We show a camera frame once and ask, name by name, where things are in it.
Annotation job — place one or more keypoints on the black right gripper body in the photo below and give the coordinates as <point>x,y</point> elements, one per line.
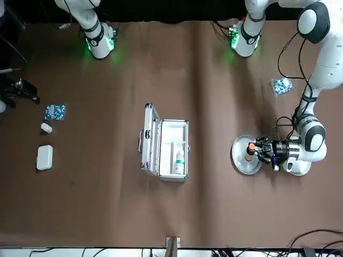
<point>6,93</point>

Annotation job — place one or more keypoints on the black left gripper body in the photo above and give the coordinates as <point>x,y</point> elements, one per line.
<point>280,149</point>

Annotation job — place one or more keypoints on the white hydrogen peroxide bottle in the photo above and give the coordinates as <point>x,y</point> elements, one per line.
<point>179,163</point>

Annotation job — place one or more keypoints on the silver aluminium medical kit case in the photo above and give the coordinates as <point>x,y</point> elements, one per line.
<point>171,134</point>

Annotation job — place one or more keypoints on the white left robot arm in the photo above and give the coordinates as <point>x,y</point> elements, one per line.
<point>329,61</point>

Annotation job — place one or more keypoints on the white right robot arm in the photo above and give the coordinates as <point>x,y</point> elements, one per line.
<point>91,24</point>

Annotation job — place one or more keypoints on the gray rimmed round plate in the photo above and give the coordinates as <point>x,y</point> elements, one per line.
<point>241,155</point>

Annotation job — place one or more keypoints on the blue white capsule bag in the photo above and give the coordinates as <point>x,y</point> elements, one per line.
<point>55,112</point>
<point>282,86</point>

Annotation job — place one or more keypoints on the small white pill bottle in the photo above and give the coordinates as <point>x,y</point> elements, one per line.
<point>46,127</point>

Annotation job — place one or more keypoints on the white plastic box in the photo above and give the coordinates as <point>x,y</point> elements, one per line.
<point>44,158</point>

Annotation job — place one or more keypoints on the aluminium frame post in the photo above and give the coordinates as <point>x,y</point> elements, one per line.
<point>172,247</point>

